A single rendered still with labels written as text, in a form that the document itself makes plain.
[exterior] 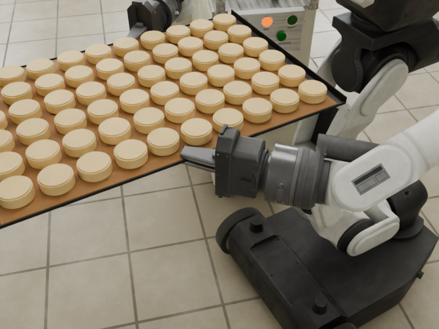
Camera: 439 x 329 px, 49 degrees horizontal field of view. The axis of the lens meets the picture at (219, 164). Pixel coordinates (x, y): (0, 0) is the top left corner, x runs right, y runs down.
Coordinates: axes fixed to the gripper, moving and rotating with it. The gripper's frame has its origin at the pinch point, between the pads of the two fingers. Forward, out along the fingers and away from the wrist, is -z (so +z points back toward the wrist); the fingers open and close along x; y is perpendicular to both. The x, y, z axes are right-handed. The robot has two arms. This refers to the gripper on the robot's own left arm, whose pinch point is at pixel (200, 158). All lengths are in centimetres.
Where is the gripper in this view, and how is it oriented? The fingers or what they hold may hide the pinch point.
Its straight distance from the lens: 74.0
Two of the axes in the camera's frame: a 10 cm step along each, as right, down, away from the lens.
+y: -2.8, 6.5, -7.1
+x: 0.0, -7.4, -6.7
